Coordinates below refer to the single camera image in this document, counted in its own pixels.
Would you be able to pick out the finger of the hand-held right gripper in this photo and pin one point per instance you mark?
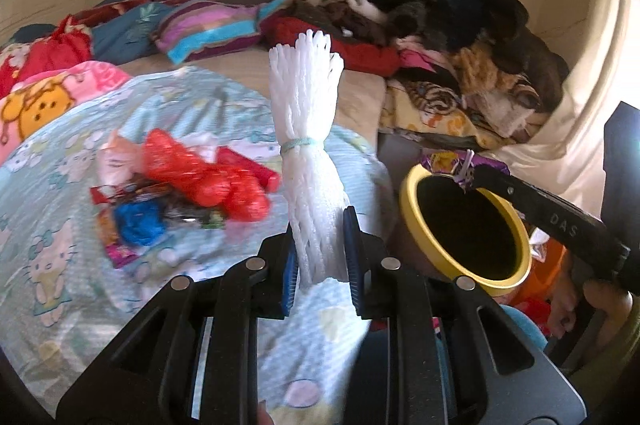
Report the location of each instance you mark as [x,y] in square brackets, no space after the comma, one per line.
[555,220]

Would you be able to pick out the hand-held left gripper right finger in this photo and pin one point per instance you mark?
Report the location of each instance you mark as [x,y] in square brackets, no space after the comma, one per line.
[354,265]

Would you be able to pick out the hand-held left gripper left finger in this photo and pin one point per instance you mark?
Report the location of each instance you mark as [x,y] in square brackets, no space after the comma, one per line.
[289,270]

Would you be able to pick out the yellow rim trash bin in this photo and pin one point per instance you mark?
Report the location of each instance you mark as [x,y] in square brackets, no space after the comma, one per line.
[467,230]

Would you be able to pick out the white foam net bundle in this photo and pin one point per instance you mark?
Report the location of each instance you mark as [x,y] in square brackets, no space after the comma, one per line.
[310,155]

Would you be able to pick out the blue plastic bag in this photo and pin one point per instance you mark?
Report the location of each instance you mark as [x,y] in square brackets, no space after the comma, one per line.
[137,222]

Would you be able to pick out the person's right hand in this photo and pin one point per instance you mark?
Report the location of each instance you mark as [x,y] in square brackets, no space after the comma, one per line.
[607,305]

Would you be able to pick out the orange plastic item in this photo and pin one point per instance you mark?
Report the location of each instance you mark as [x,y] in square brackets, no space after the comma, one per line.
[547,265]

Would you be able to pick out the red plastic bag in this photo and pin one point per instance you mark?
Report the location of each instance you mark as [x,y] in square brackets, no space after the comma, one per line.
[200,177]

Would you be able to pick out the white curtain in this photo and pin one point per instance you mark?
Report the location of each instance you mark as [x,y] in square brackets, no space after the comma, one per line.
[600,55]

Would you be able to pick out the yellow cartoon blanket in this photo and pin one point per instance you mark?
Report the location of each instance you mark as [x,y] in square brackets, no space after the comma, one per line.
[450,117]

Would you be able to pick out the red white snack wrapper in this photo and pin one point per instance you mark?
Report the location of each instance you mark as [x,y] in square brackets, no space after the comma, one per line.
[130,192]

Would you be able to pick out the white pink plastic bag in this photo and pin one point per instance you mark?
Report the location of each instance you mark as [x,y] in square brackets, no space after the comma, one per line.
[117,157]

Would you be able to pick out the beige bed sheet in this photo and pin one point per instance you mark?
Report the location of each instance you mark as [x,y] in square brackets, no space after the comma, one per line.
[235,70]

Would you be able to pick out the light blue cartoon blanket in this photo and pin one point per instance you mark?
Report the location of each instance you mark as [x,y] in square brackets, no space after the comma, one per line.
[75,285]

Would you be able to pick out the red garment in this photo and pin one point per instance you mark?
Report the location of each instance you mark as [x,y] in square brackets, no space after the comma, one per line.
[350,47]

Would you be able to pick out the pile of dark clothes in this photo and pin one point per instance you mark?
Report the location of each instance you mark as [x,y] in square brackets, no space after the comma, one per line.
[430,10]

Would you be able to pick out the striped purple pillow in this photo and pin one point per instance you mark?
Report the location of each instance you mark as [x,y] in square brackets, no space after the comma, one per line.
[210,27]

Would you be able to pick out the blue floral blanket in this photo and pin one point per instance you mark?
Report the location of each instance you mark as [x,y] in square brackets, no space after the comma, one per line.
[125,30]

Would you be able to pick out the pink cartoon blanket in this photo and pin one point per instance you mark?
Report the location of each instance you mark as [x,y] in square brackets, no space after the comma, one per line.
[45,100]

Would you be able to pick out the red floral blanket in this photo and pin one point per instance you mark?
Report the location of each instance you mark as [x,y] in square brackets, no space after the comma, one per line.
[45,50]

